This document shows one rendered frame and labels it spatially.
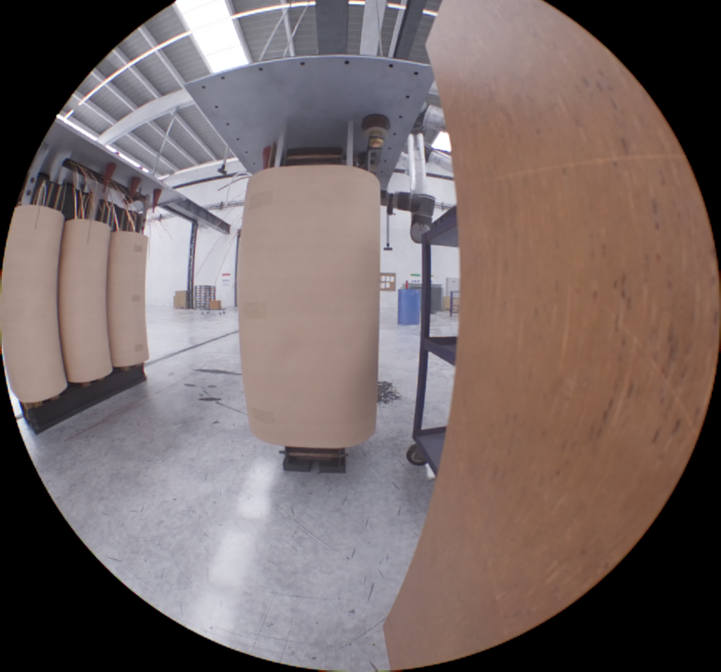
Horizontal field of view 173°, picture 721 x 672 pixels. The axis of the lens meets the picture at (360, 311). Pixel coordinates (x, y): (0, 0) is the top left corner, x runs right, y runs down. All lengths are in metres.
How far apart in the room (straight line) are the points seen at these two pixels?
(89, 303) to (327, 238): 1.49
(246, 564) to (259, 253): 0.88
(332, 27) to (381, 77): 3.71
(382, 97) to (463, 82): 0.75
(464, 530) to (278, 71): 0.94
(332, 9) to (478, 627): 4.53
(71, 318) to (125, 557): 1.26
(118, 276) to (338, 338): 1.66
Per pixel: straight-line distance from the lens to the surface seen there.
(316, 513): 0.87
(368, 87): 0.88
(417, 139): 1.59
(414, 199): 1.29
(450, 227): 0.68
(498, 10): 0.16
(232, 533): 0.86
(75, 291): 1.72
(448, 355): 0.67
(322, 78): 0.86
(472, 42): 0.17
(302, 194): 0.72
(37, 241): 1.60
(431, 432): 1.03
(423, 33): 10.64
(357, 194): 0.72
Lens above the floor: 0.68
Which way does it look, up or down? 4 degrees down
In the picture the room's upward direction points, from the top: 1 degrees clockwise
